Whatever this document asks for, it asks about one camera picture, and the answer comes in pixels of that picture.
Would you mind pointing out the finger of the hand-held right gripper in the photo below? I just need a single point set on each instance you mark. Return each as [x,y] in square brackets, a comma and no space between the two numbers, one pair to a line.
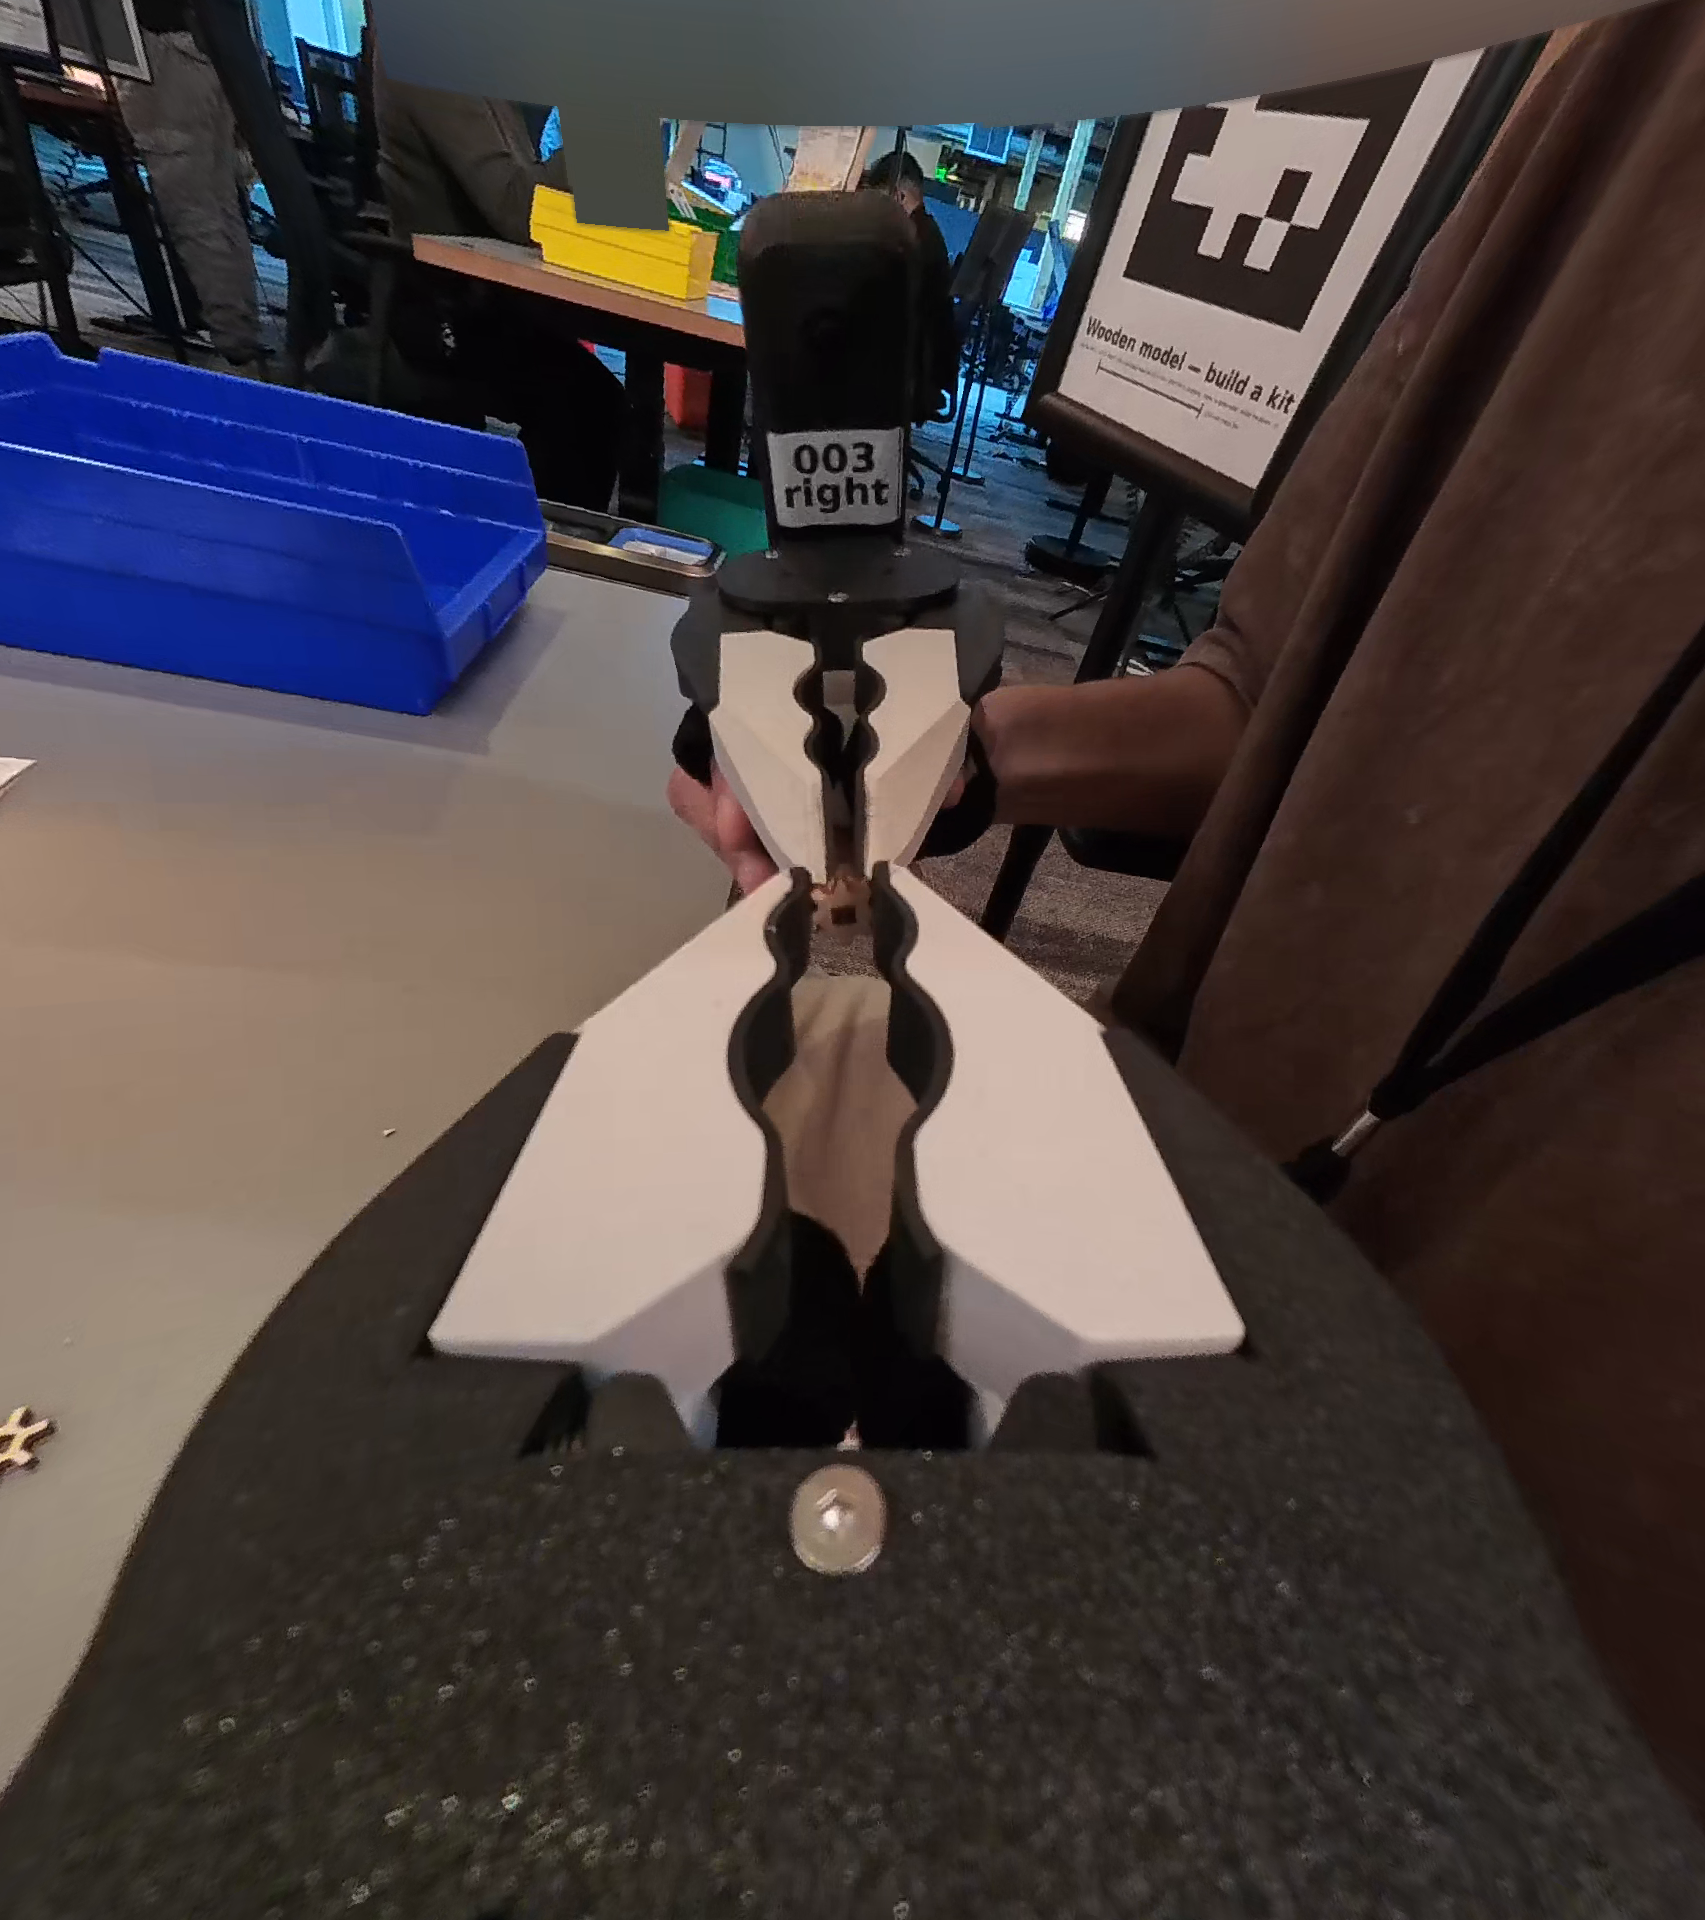
[768,735]
[919,735]

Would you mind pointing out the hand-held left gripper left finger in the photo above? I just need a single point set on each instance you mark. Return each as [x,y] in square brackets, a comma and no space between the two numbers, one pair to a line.
[612,1201]

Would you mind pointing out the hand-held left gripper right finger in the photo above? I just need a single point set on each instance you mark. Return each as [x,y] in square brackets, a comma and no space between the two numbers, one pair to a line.
[1077,1201]

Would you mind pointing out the small wooden model part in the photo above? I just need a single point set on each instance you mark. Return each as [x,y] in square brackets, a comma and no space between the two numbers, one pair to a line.
[841,900]

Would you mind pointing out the person's right forearm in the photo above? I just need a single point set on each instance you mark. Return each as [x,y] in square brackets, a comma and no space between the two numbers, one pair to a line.
[1094,751]

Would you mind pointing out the person's right hand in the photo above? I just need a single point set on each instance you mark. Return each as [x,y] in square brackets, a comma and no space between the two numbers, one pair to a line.
[733,832]

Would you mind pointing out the small green bin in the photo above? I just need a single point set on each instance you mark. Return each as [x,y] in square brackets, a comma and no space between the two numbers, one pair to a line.
[715,502]

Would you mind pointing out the grey tray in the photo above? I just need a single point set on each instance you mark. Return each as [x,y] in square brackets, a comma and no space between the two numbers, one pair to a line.
[634,543]

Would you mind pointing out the wooden table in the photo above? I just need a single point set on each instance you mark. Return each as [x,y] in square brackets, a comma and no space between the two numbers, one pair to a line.
[596,308]

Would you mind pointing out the yellow plastic bin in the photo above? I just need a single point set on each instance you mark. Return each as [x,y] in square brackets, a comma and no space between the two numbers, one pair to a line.
[612,248]

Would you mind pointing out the black easel stand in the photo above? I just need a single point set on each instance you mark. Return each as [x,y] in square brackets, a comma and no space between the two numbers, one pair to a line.
[1137,601]

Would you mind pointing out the large marker poster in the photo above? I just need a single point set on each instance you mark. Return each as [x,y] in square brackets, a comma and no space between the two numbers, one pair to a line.
[1241,224]

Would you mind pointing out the blue plastic bin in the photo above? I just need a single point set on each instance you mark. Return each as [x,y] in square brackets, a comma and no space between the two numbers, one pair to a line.
[193,510]

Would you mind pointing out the person's brown shirt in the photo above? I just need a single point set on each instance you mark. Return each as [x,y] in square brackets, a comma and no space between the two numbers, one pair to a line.
[1541,674]

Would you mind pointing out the small flat wooden cutout piece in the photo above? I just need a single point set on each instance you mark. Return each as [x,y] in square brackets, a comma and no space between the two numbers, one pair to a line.
[3,1449]

